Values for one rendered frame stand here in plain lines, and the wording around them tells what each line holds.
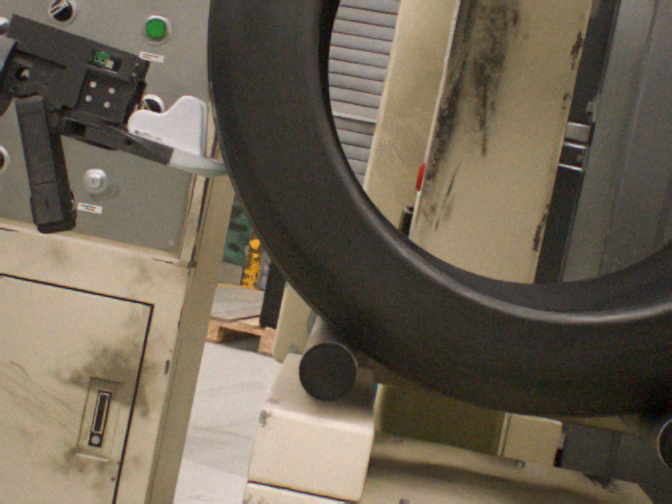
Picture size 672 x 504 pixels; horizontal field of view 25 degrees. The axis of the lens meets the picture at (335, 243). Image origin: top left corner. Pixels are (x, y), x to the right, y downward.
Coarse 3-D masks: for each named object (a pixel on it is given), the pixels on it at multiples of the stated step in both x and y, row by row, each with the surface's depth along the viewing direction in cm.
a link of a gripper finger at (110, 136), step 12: (84, 132) 122; (96, 132) 122; (108, 132) 122; (120, 132) 121; (108, 144) 121; (120, 144) 121; (132, 144) 122; (144, 144) 122; (156, 144) 123; (144, 156) 122; (156, 156) 122; (168, 156) 123
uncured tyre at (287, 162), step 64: (256, 0) 113; (320, 0) 112; (256, 64) 114; (320, 64) 141; (256, 128) 114; (320, 128) 113; (256, 192) 116; (320, 192) 114; (320, 256) 115; (384, 256) 114; (384, 320) 115; (448, 320) 114; (512, 320) 113; (576, 320) 113; (640, 320) 113; (448, 384) 118; (512, 384) 116; (576, 384) 115; (640, 384) 115
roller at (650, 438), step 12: (660, 408) 121; (624, 420) 132; (636, 420) 125; (648, 420) 121; (660, 420) 118; (636, 432) 126; (648, 432) 120; (660, 432) 116; (648, 444) 121; (660, 444) 115; (660, 456) 116
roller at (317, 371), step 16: (320, 320) 136; (320, 336) 121; (336, 336) 120; (304, 352) 117; (320, 352) 115; (336, 352) 115; (352, 352) 118; (304, 368) 115; (320, 368) 115; (336, 368) 115; (352, 368) 115; (304, 384) 116; (320, 384) 115; (336, 384) 115; (352, 384) 115
